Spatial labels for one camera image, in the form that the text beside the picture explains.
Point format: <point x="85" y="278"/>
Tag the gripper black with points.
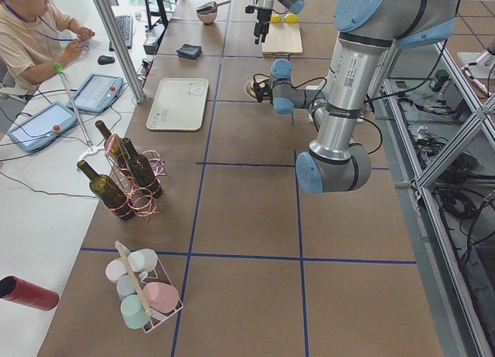
<point x="260" y="91"/>
<point x="264" y="16"/>

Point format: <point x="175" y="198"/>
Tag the white round plate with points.
<point x="248" y="88"/>

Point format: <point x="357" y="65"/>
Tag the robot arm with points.
<point x="334" y="162"/>
<point x="293" y="6"/>

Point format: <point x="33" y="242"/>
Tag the white bear serving tray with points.
<point x="178" y="105"/>

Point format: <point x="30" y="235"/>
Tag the wooden cutting board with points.
<point x="283" y="39"/>

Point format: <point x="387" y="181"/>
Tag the yellow lemon near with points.
<point x="275" y="18"/>

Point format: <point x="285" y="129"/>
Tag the yellow lemon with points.
<point x="290" y="18"/>
<point x="275" y="18"/>

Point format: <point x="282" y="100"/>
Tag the yellow lemon far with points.
<point x="290" y="18"/>

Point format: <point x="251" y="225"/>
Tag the pink bowl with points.
<point x="207" y="17"/>

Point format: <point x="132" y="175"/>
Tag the metal scoop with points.
<point x="211" y="7"/>

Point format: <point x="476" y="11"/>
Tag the folded grey cloth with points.
<point x="188" y="51"/>

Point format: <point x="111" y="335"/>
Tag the black keyboard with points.
<point x="125" y="28"/>

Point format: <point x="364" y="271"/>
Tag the dark wine bottle lower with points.
<point x="141" y="170"/>

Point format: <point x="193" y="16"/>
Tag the dark wine bottle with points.
<point x="141" y="170"/>
<point x="113" y="147"/>
<point x="108" y="192"/>

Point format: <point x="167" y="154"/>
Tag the black computer mouse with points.
<point x="105" y="60"/>

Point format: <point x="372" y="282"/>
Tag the teach pendant far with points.
<point x="97" y="93"/>

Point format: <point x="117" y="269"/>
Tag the teach pendant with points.
<point x="97" y="93"/>
<point x="43" y="128"/>

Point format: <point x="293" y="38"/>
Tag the dark wine bottle upper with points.
<point x="108" y="192"/>

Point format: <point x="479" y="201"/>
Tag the metal rod green tip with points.
<point x="92" y="149"/>

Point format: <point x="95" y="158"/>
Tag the white cup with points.
<point x="143" y="260"/>

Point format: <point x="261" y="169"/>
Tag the teach pendant near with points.
<point x="43" y="128"/>

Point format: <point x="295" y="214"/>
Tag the seated person beige shirt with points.
<point x="35" y="36"/>

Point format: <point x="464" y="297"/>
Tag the pale pink cup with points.
<point x="115" y="270"/>

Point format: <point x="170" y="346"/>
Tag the grey cup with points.
<point x="125" y="287"/>

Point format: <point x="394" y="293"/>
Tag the mint green cup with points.
<point x="133" y="313"/>

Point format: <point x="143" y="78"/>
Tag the red cylinder bottle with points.
<point x="23" y="292"/>

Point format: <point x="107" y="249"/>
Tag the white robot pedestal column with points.
<point x="319" y="99"/>

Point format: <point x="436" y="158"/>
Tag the aluminium frame post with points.
<point x="107" y="17"/>

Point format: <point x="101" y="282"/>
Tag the copper wire bottle rack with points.
<point x="140" y="199"/>

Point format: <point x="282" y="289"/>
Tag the white wire cup rack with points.
<point x="140" y="279"/>

